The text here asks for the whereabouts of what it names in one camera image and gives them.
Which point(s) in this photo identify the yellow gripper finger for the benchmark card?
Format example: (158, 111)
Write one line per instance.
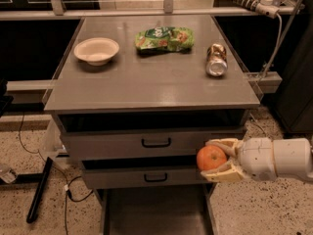
(230, 146)
(231, 171)

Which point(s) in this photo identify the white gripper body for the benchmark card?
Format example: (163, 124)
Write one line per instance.
(256, 159)

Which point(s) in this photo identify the orange fruit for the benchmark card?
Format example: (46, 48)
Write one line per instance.
(210, 157)

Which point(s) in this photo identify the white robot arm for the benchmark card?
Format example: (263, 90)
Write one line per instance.
(292, 159)

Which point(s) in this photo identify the bottom grey open drawer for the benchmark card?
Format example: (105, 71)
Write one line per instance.
(163, 210)

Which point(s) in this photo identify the middle grey drawer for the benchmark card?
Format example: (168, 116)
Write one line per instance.
(142, 172)

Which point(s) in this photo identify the top grey drawer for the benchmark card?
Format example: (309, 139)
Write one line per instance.
(147, 134)

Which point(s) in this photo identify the grey drawer cabinet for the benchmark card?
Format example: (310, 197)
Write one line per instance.
(134, 83)

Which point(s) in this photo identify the crushed silver soda can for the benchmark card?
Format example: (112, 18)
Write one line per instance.
(216, 60)

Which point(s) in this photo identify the green chip bag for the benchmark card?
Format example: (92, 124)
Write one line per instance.
(165, 39)

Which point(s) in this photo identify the white paper bowl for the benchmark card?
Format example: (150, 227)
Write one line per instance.
(96, 51)

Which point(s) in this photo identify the black floor stand bar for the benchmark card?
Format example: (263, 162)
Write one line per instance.
(33, 210)

